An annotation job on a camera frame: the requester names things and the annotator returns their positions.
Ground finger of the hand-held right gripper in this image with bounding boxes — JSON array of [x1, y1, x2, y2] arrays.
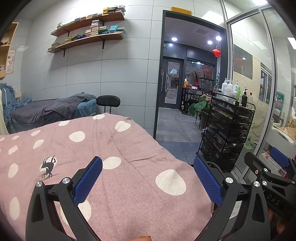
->
[[244, 152, 273, 186], [270, 147, 296, 184]]

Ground blue cloth pile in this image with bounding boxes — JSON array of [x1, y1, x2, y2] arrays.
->
[[0, 83, 34, 127]]

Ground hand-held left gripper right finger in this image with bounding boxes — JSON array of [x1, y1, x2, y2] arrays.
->
[[194, 156, 271, 241]]

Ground wooden wall shelf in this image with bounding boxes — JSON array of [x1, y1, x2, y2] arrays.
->
[[47, 31, 124, 57], [50, 11, 125, 37]]

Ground blue bed sheet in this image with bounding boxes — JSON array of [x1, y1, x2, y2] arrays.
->
[[76, 99, 97, 117]]

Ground person's right hand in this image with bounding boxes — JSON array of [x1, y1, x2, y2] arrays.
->
[[268, 208, 290, 236]]

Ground sliding window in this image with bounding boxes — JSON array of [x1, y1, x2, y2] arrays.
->
[[259, 62, 273, 103]]

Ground grey covered massage bed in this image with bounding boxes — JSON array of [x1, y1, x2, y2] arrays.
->
[[10, 93, 96, 127]]

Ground wooden cabinet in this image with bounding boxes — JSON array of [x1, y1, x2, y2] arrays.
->
[[0, 22, 19, 79]]

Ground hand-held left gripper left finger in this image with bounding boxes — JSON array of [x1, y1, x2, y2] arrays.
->
[[26, 156, 103, 241]]

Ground black wire rack cart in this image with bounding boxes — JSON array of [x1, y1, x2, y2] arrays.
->
[[196, 93, 256, 172]]

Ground row of books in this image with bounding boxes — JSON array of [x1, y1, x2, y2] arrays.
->
[[57, 6, 126, 29]]

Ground bottles on cart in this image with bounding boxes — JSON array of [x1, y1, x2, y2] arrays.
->
[[221, 79, 234, 99]]

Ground white chest freezer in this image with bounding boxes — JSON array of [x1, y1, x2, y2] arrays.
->
[[257, 120, 296, 181]]

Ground black side table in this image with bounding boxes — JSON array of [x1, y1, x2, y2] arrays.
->
[[181, 87, 216, 114]]

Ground black padded stool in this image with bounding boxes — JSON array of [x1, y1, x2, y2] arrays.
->
[[96, 95, 121, 114]]

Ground yellow sign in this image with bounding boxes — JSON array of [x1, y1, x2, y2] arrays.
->
[[171, 7, 192, 15]]

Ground wall poster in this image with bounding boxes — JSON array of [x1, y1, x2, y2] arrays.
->
[[6, 49, 16, 75]]

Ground cream cloth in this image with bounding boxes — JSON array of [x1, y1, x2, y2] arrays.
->
[[0, 89, 8, 135]]

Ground blue water jug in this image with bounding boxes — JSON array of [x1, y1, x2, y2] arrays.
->
[[275, 91, 285, 111]]

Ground pink polka dot blanket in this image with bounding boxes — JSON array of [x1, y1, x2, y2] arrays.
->
[[0, 112, 214, 241]]

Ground wall shelves with books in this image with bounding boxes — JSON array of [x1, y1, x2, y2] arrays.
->
[[48, 20, 126, 50]]

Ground dark wall board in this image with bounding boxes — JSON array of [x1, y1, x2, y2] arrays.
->
[[233, 44, 253, 80]]

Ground aluminium framed glass partition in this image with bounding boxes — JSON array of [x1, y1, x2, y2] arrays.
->
[[221, 0, 296, 163]]

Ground glass tank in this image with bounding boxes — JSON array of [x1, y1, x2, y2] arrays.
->
[[199, 79, 214, 90]]

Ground black door frame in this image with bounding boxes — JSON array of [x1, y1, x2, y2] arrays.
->
[[154, 10, 228, 139]]

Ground glass door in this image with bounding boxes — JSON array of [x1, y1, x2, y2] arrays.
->
[[162, 58, 184, 109]]

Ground green potted plant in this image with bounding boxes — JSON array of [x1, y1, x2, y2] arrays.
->
[[188, 95, 212, 129]]

